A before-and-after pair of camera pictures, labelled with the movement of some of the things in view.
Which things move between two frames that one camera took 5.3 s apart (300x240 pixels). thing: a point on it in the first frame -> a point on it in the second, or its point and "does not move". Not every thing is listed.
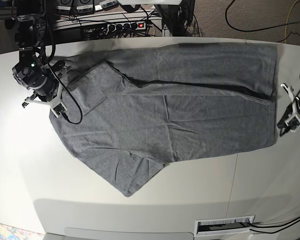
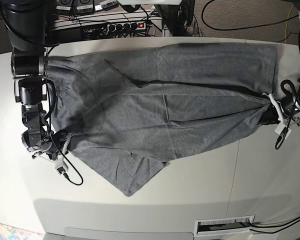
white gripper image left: x=57 y=104 -> x=59 y=138
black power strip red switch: x=125 y=27 does not move
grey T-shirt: x=143 y=107 does not move
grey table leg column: x=166 y=31 does not move
